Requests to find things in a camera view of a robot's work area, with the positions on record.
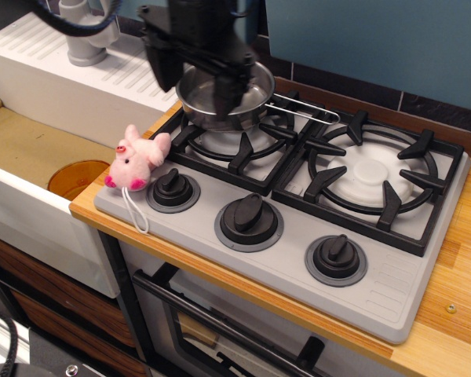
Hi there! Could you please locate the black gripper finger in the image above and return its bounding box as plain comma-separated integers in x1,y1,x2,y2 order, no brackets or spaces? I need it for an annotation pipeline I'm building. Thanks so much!
214,74,247,118
144,41,184,93

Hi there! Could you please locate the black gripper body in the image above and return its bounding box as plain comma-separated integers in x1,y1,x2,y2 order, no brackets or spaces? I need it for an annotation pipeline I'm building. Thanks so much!
137,1,255,76

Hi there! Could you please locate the pink stuffed pig toy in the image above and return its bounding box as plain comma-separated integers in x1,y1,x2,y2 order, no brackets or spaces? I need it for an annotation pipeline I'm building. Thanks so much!
104,124,172,235

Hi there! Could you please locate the stainless steel pan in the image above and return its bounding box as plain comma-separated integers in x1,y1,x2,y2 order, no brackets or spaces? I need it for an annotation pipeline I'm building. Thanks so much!
176,62,341,132

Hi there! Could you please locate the black left burner grate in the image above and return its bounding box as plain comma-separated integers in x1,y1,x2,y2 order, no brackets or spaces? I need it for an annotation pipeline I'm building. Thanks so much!
157,91,315,196

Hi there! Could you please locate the black burner grate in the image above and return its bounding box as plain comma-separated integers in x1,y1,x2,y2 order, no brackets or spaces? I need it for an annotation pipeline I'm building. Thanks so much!
272,111,470,257
157,91,315,196

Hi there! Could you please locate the grey toy faucet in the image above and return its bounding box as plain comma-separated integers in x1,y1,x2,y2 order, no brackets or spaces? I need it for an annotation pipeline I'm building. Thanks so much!
59,0,120,67

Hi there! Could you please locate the black left stove knob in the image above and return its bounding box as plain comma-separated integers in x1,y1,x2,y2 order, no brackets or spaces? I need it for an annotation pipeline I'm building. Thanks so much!
146,168,201,214

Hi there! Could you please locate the black stove knob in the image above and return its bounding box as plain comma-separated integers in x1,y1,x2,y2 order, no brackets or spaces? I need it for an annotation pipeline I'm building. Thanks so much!
305,234,368,287
146,168,201,214
214,193,284,253

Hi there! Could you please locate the white toy sink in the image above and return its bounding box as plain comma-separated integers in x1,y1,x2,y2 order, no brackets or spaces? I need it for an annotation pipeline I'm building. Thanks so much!
0,14,177,298

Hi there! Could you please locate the black middle stove knob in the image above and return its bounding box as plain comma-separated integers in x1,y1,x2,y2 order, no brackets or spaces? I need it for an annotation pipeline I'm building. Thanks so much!
214,193,284,253

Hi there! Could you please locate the orange plastic plate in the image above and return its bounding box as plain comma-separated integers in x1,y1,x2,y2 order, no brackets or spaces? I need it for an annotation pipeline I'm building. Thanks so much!
47,159,110,200

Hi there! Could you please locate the black right burner grate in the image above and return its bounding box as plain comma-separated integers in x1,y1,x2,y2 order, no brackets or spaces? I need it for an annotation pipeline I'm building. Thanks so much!
272,111,470,257

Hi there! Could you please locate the black right stove knob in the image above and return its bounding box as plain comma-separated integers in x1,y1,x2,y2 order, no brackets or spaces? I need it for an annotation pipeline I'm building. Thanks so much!
305,234,368,287

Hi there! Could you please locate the grey toy stove top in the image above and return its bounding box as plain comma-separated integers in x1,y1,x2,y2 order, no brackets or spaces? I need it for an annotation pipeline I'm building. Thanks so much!
93,92,471,346

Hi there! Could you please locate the wooden drawer front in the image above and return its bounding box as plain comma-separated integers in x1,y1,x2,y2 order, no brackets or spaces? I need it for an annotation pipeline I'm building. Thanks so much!
0,240,149,376

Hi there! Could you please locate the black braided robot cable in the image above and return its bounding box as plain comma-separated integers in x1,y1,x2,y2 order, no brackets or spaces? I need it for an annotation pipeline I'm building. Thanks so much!
25,0,122,38

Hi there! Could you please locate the oven door with handle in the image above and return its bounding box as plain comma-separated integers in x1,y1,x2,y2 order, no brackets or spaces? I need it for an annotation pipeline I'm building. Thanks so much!
131,262,417,377

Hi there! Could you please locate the black cable lower left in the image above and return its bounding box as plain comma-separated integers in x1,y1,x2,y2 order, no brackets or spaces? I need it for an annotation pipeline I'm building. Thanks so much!
0,306,20,377

